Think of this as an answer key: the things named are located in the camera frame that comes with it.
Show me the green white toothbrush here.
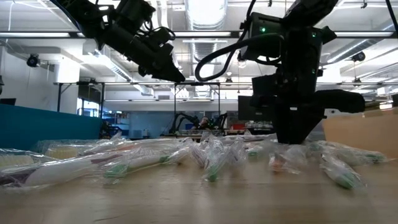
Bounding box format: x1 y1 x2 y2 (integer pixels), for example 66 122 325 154
202 138 233 184
99 146 191 184
310 139 389 166
319 152 366 191
247 144 271 158

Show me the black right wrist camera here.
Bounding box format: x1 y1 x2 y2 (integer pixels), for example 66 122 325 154
241 12 285 62

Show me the black metal rig frame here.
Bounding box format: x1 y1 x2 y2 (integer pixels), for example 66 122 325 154
55 81 106 119
173 82 221 138

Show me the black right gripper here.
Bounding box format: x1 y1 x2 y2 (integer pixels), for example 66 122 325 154
251 67 366 144

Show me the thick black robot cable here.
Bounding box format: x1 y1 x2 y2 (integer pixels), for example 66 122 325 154
194 0 285 82

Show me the blue plastic bin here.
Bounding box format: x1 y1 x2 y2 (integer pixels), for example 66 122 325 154
0 103 104 152

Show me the purple white toothbrush in wrapper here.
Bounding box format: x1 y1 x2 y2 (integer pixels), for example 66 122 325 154
0 152 127 190

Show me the cardboard box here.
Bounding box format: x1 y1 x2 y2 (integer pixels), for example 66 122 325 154
322 107 398 158

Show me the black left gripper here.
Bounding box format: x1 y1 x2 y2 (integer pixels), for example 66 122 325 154
99 22 187 83

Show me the black computer monitor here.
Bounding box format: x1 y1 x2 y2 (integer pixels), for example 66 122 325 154
238 95 253 123

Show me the white pillar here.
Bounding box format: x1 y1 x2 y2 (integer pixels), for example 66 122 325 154
316 62 343 93

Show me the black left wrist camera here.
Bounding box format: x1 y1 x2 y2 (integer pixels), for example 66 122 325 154
116 0 156 30

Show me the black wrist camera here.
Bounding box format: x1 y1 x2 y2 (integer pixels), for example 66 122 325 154
116 0 156 30
241 12 285 62

